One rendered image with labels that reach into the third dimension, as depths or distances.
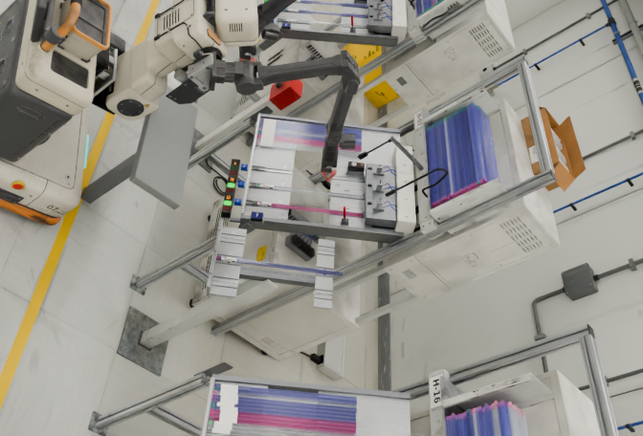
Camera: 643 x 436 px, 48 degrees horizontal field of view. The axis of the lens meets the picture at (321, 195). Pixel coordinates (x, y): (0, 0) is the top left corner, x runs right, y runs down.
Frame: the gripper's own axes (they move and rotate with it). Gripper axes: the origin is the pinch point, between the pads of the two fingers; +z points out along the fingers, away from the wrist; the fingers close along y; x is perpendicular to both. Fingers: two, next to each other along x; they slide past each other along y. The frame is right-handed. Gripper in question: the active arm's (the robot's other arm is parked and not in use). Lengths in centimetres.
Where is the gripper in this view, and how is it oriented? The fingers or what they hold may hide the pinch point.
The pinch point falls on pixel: (328, 171)
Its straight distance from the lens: 315.0
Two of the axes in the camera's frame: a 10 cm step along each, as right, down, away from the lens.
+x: -10.0, -0.9, 0.0
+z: -0.7, 6.9, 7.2
